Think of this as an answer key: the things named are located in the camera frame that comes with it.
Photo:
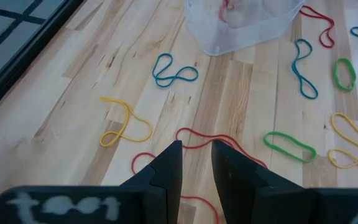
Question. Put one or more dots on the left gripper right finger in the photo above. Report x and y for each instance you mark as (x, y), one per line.
(238, 186)

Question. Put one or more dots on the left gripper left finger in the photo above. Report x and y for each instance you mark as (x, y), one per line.
(166, 174)

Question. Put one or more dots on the red rubber band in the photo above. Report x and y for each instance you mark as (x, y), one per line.
(197, 132)
(143, 153)
(333, 25)
(221, 14)

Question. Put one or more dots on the green rubber band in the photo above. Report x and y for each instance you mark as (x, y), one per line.
(265, 139)
(334, 74)

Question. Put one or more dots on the yellow rubber band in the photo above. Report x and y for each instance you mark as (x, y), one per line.
(110, 100)
(332, 119)

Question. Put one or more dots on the black aluminium table frame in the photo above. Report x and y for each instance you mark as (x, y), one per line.
(26, 56)

